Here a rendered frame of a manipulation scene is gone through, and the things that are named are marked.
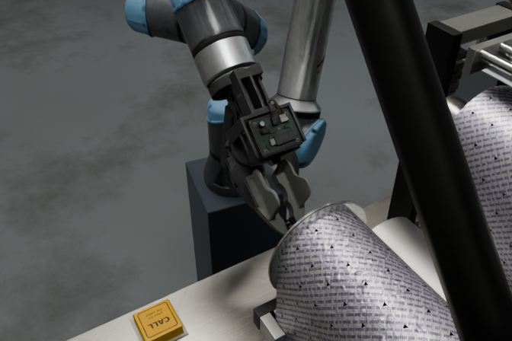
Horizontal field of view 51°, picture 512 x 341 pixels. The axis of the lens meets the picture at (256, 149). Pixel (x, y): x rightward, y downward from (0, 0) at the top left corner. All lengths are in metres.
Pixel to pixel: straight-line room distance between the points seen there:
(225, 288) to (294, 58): 0.48
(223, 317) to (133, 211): 1.60
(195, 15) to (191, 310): 0.58
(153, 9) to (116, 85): 2.72
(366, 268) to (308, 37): 0.61
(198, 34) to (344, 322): 0.38
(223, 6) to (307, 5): 0.42
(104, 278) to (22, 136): 1.20
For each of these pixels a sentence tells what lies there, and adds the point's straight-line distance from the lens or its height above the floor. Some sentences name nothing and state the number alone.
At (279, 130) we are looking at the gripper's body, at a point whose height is 1.38.
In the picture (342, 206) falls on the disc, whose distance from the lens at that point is 0.65.
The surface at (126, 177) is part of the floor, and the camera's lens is 2.78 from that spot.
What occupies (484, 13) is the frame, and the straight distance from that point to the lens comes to 0.88.
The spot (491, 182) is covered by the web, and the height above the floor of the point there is 1.35.
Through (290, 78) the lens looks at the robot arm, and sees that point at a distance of 1.11.
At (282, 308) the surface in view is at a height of 1.19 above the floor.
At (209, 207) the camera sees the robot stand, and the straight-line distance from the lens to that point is 1.25.
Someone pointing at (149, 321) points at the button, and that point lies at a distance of 1.03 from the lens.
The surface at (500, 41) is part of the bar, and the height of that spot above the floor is 1.46.
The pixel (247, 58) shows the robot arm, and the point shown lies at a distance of 0.68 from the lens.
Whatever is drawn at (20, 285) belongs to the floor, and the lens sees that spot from 2.43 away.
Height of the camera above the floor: 1.76
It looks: 37 degrees down
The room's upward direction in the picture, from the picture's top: straight up
